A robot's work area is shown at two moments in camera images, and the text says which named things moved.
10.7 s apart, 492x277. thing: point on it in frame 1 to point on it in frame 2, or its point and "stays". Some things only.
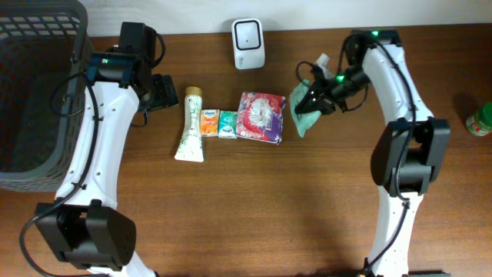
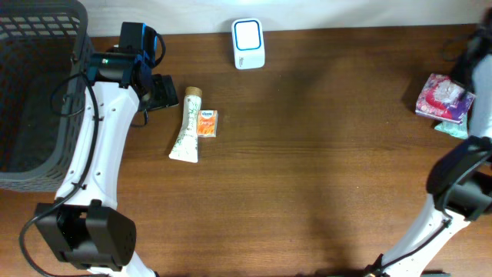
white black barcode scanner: [248, 43] stays
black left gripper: [165, 91] stays
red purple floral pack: [260, 116] to [444, 98]
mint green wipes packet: [302, 121] to [459, 130]
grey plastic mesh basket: [44, 56] stays
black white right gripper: [317, 99] to [454, 78]
